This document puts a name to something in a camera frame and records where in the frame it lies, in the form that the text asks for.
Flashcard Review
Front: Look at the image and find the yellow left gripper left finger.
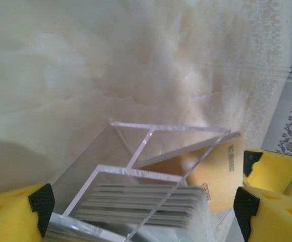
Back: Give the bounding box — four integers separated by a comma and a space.
0, 183, 55, 242

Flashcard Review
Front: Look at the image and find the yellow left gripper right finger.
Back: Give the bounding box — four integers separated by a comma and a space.
232, 186, 292, 242

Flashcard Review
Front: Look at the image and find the gold VIP card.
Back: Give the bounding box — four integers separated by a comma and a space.
186, 131, 245, 214

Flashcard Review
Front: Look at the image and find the clear acrylic card stand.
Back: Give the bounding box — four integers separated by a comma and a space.
44, 117, 240, 242

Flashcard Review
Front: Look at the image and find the grey card stack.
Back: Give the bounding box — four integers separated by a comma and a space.
74, 184, 208, 229

